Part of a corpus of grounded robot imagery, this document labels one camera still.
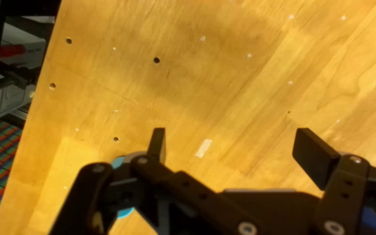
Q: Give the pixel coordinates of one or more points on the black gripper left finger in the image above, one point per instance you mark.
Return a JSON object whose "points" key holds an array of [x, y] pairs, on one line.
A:
{"points": [[153, 196]]}

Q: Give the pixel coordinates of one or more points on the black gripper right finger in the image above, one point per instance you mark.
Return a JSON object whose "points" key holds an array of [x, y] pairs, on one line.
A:
{"points": [[352, 191]]}

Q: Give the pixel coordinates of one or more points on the blue plastic cup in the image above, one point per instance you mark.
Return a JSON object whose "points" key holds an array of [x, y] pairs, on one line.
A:
{"points": [[117, 162]]}

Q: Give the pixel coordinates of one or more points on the small white tape piece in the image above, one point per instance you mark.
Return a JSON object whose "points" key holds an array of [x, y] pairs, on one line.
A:
{"points": [[204, 148]]}

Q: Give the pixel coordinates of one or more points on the white printed box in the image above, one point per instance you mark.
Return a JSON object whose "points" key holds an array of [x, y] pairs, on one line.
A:
{"points": [[19, 53]]}

